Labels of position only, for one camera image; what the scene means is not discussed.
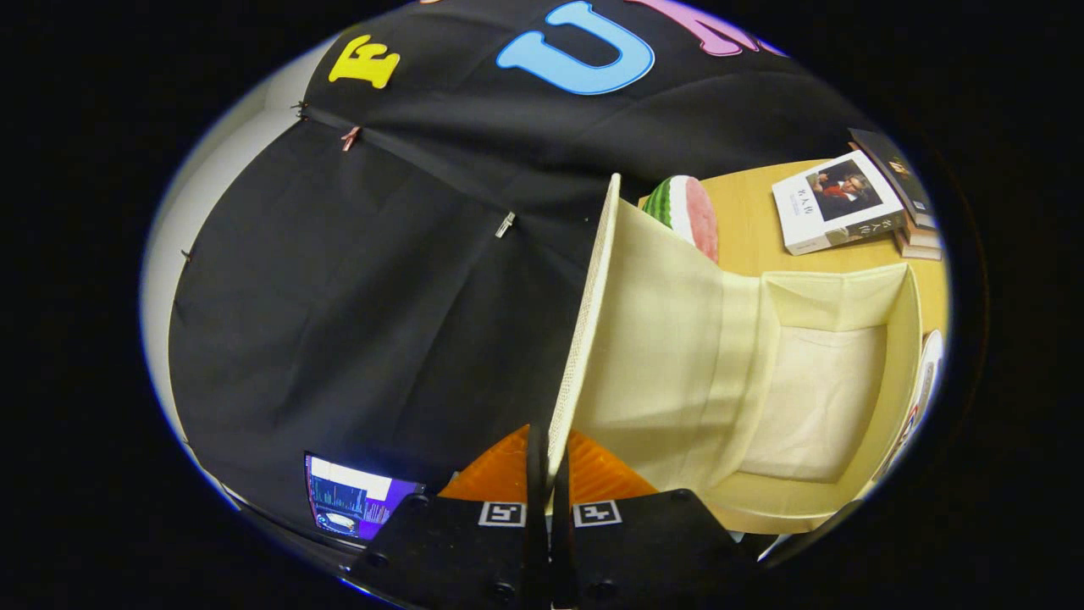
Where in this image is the white portrait cover book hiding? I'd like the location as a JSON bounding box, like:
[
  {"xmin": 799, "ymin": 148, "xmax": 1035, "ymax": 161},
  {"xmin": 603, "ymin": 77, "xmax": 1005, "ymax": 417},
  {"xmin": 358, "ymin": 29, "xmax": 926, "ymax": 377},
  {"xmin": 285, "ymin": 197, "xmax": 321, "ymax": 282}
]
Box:
[{"xmin": 771, "ymin": 150, "xmax": 907, "ymax": 257}]

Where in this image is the black hardcover book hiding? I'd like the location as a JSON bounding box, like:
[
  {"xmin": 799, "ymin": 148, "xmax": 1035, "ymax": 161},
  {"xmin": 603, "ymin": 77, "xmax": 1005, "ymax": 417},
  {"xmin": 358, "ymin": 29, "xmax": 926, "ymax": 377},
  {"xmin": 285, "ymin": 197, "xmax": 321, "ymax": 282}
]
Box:
[{"xmin": 849, "ymin": 127, "xmax": 937, "ymax": 230}]

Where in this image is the watermelon slice plush toy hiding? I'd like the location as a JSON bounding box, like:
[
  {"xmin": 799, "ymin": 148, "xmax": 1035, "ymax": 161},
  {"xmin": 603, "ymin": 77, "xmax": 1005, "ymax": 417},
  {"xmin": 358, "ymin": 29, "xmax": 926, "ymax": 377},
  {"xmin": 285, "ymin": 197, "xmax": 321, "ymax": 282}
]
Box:
[{"xmin": 641, "ymin": 175, "xmax": 721, "ymax": 263}]

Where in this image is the beige fabric storage box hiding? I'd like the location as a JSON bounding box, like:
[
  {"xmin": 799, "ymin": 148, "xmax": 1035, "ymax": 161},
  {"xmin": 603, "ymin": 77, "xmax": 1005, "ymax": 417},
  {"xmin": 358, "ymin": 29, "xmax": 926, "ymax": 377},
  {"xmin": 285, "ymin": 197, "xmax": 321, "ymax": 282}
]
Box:
[{"xmin": 546, "ymin": 174, "xmax": 924, "ymax": 535}]

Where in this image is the white canvas shoe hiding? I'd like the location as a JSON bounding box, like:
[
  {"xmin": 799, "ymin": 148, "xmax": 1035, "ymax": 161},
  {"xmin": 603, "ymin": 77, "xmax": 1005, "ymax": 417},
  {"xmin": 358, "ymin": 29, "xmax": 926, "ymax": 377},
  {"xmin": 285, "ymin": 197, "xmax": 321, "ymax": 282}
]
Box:
[{"xmin": 872, "ymin": 329, "xmax": 945, "ymax": 484}]

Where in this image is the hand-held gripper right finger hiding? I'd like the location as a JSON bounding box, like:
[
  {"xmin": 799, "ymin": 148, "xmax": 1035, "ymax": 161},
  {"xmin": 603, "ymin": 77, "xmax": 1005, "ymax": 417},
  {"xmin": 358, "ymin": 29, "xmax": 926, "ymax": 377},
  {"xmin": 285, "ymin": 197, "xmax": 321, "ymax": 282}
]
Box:
[{"xmin": 550, "ymin": 430, "xmax": 763, "ymax": 610}]

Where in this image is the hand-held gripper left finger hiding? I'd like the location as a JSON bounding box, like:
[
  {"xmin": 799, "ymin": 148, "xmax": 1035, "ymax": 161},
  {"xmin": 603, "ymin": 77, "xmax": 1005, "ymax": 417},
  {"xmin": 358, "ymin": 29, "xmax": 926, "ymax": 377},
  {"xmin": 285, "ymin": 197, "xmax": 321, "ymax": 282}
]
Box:
[{"xmin": 343, "ymin": 424, "xmax": 550, "ymax": 610}]

